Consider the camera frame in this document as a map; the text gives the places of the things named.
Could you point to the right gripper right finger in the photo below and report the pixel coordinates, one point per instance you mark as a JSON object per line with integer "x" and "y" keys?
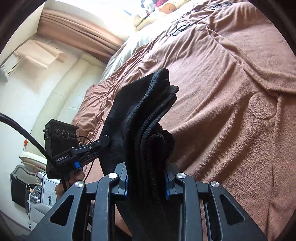
{"x": 207, "y": 211}

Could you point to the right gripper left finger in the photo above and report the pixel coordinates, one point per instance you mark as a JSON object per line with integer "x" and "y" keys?
{"x": 85, "y": 211}

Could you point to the black pants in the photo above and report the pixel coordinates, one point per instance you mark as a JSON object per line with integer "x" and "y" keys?
{"x": 138, "y": 140}

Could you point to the left hand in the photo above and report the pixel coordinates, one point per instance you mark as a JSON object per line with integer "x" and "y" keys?
{"x": 59, "y": 189}

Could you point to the black storage bin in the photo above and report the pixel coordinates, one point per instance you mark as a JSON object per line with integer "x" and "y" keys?
{"x": 22, "y": 180}

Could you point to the white padded headboard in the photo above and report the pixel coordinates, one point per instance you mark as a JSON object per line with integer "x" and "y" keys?
{"x": 66, "y": 98}

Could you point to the brown bed blanket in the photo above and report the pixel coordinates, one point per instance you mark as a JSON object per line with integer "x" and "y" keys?
{"x": 234, "y": 118}

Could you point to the beige hanging cloth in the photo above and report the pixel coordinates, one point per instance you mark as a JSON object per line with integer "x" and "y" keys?
{"x": 40, "y": 54}

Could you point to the brown curtain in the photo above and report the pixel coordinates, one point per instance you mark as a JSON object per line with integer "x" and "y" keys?
{"x": 79, "y": 33}

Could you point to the white bed sheet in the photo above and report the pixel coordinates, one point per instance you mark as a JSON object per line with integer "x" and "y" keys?
{"x": 160, "y": 24}

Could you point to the cartoon print pillow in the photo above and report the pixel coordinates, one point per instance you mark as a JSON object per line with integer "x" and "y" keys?
{"x": 142, "y": 19}

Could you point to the clothes pile on windowsill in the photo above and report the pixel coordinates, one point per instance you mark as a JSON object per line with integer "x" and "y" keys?
{"x": 150, "y": 5}

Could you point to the white wall air conditioner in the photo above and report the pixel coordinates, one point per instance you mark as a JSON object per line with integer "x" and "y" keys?
{"x": 8, "y": 68}

